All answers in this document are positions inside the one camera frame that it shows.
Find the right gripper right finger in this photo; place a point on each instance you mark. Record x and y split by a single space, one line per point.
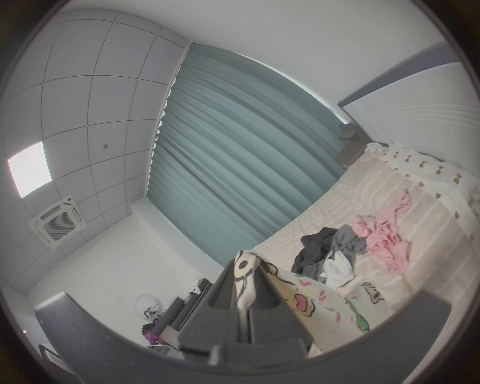
277 322

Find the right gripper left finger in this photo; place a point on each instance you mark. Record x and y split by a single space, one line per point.
210 318

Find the white printed pyjama top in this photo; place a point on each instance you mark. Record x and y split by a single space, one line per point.
318 300

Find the bed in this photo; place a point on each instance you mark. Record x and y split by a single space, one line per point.
412 292

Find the black chest of drawers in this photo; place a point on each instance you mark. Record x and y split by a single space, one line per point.
180 311

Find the purple plastic bag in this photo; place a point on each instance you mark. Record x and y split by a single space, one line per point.
153 333

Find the round white mirror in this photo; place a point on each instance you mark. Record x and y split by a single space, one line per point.
148 305

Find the white garment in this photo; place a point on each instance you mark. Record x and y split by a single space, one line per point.
337 270

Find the black garment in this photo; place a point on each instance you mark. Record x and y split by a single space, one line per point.
311 247

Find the light grey garment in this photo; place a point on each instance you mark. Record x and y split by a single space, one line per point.
348 242

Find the blue-green curtain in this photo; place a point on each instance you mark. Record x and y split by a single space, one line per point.
262 123
195 210

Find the pink garment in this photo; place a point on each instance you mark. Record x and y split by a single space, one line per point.
382 240

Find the ceiling air conditioner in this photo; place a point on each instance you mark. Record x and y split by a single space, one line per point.
56 223

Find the grey bedside table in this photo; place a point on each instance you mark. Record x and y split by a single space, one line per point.
350 150

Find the white printed pillow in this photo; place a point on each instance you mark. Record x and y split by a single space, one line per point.
431 176

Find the square ceiling light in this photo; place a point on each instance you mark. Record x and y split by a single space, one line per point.
30 168

